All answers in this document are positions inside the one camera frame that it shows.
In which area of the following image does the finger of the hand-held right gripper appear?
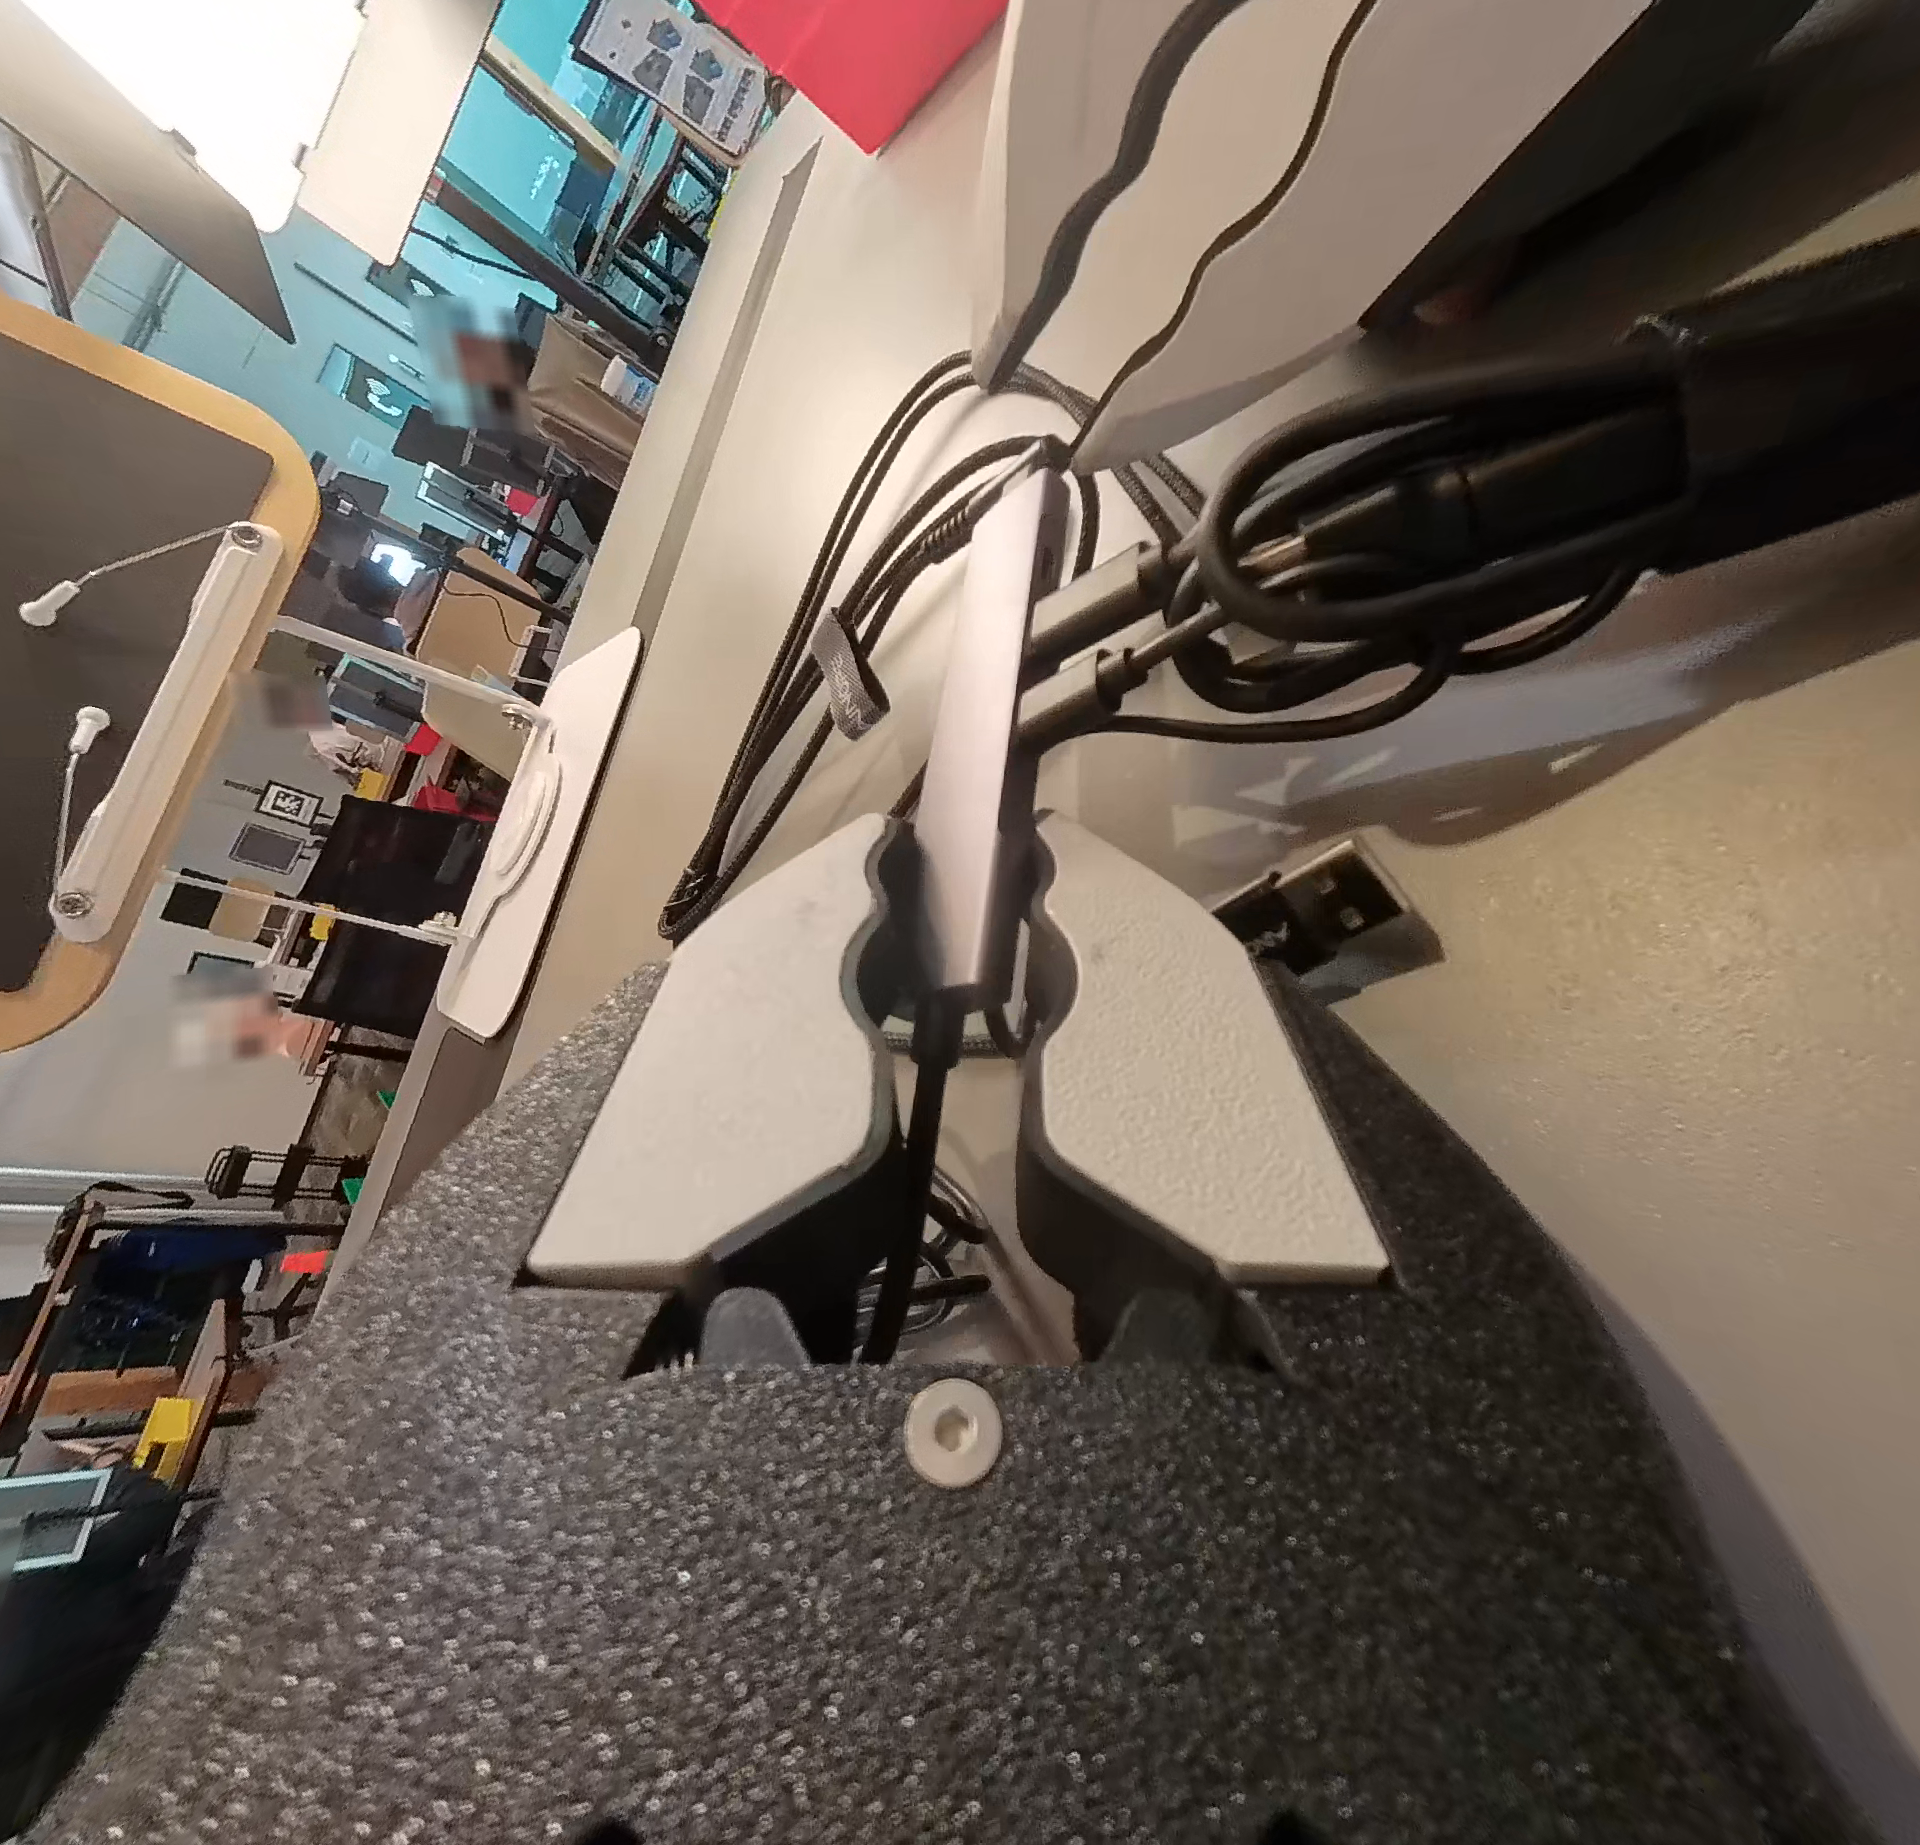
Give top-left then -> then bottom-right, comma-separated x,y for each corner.
1070,0 -> 1654,473
968,0 -> 1322,393

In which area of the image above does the wood-framed black board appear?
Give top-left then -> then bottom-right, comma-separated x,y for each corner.
0,298 -> 324,1055

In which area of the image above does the black USB-A plug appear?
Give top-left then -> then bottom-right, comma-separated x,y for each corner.
1208,833 -> 1449,999

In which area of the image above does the white picture poster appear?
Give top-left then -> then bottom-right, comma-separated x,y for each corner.
576,0 -> 774,158

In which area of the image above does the white stand with poles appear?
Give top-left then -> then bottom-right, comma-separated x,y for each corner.
157,607 -> 650,1039

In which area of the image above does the grey slim USB hub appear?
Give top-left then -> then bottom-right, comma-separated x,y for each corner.
906,441 -> 1080,1014

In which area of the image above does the red plastic bin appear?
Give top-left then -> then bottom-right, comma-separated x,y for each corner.
664,0 -> 1024,154

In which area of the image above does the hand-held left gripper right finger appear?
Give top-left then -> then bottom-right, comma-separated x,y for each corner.
1017,811 -> 1395,1358

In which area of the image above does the black smooth cable bundle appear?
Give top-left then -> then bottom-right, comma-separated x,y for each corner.
1020,232 -> 1920,752

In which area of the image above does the black braided USB-C cable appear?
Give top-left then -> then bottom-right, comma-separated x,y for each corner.
657,349 -> 1202,963

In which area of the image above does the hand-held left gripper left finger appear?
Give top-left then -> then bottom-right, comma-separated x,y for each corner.
524,813 -> 924,1365

